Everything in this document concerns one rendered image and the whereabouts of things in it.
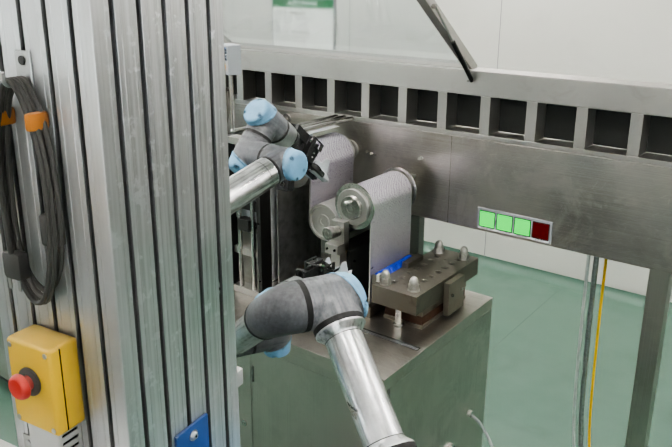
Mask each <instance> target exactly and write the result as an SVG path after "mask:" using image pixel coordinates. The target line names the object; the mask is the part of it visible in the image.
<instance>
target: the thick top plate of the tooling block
mask: <svg viewBox="0 0 672 447"><path fill-rule="evenodd" d="M433 251H434V249H433V250H431V251H429V252H428V253H426V254H424V255H423V260H422V261H420V262H419V263H417V264H415V265H414V266H412V267H410V268H404V267H401V268H400V269H398V270H396V271H394V272H393V273H391V274H390V277H391V285H389V286H383V285H380V284H379V282H375V283H373V284H372V302H373V303H377V304H380V305H383V306H386V307H389V308H392V309H395V310H398V311H402V312H405V313H408V314H411V315H414V316H417V315H418V314H420V313H421V312H423V311H424V310H426V309H427V308H428V307H430V306H431V305H433V304H434V303H436V302H437V301H439V300H440V299H442V298H443V297H444V283H445V282H446V281H448V280H449V279H451V278H453V277H454V276H456V275H457V274H459V273H461V274H465V279H464V283H465V282H466V281H468V280H469V279H471V278H472V277H474V276H475V275H477V272H478V257H474V256H470V255H469V260H467V261H462V260H459V259H458V257H459V253H458V252H454V251H450V250H446V249H444V253H443V254H435V253H433ZM412 276H415V277H417V278H418V284H419V289H420V291H419V292H417V293H411V292H409V291H408V290H407V289H408V284H409V281H410V278H411V277H412Z"/></svg>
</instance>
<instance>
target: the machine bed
mask: <svg viewBox="0 0 672 447"><path fill-rule="evenodd" d="M243 244H244V245H247V246H250V247H251V232H245V231H243ZM243 258H244V282H247V283H250V284H252V257H250V256H247V255H244V254H243ZM254 299H255V297H252V296H249V295H247V294H244V293H241V292H238V291H235V290H234V308H235V322H236V321H237V320H238V319H239V318H241V317H242V316H243V315H244V312H245V310H246V308H247V306H248V305H249V304H250V303H251V302H252V301H253V300H254ZM492 301H493V297H489V296H486V295H482V294H479V293H475V292H472V291H468V290H465V299H463V306H462V307H460V308H459V309H457V310H456V311H455V312H453V313H452V314H451V315H449V316H445V315H441V316H440V317H438V318H437V319H436V320H434V321H433V322H431V323H430V324H429V325H427V326H426V327H425V328H423V329H422V330H421V329H418V328H415V327H412V326H409V325H406V324H404V326H403V327H401V328H396V327H394V326H393V322H394V320H391V319H388V318H385V317H384V313H385V309H384V310H383V311H381V312H379V313H378V314H376V315H375V316H373V317H371V318H367V317H365V321H366V323H365V325H364V328H365V329H368V330H371V331H374V332H377V333H380V334H383V335H386V336H388V337H391V338H394V339H397V340H400V341H403V342H406V343H408V344H411V345H414V346H417V347H420V349H419V350H418V351H416V350H413V349H410V348H407V347H405V346H402V345H399V344H396V343H393V342H390V341H387V340H385V339H382V338H379V337H376V336H373V335H370V334H368V333H365V332H363V334H364V337H365V339H366V342H367V344H368V347H369V349H370V352H371V354H372V356H373V359H374V361H375V364H376V366H377V369H378V371H379V374H380V376H381V379H382V381H383V384H384V386H385V389H386V391H387V390H388V389H389V388H391V387H392V386H393V385H395V384H396V383H397V382H398V381H400V380H401V379H402V378H403V377H405V376H406V375H407V374H409V373H410V372H411V371H412V370H414V369H415V368H416V367H417V366H419V365H420V364H421V363H422V362H424V361H425V360H426V359H428V358H429V357H430V356H431V355H433V354H434V353H435V352H436V351H438V350H439V349H440V348H442V347H443V346H444V345H445V344H447V343H448V342H449V341H450V340H452V339H453V338H454V337H456V336H457V335H458V334H459V333H461V332H462V331H463V330H464V329H466V328H467V327H468V326H469V325H471V324H472V323H473V322H475V321H476V320H477V319H478V318H480V317H481V316H482V315H483V314H485V313H486V312H487V311H489V310H490V309H491V308H492ZM291 336H292V339H291V349H290V352H289V353H288V354H289V355H292V356H294V357H297V358H299V359H302V360H304V361H307V362H309V363H312V364H314V365H317V366H319V367H322V368H324V369H327V370H329V371H332V372H334V373H336V372H335V370H334V367H333V364H332V362H331V359H330V356H329V353H328V351H327V348H326V346H325V345H323V344H321V343H319V342H317V341H316V338H315V336H314V333H313V331H309V332H305V333H299V334H293V335H291Z"/></svg>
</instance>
